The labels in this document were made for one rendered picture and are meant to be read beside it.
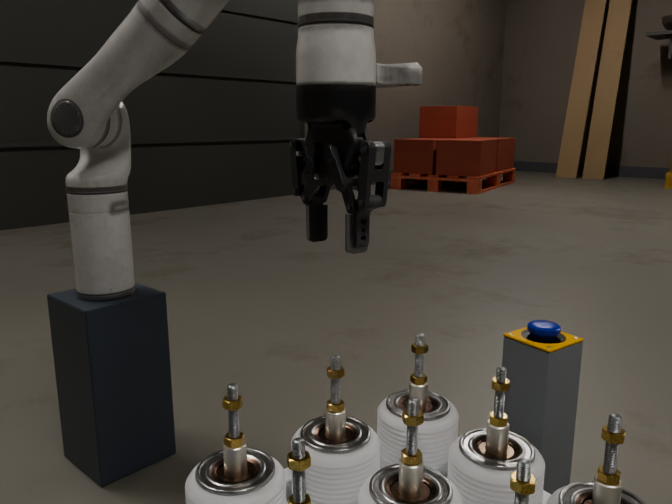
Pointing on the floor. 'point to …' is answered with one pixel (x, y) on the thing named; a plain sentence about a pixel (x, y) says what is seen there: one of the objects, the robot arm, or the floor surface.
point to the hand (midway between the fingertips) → (335, 233)
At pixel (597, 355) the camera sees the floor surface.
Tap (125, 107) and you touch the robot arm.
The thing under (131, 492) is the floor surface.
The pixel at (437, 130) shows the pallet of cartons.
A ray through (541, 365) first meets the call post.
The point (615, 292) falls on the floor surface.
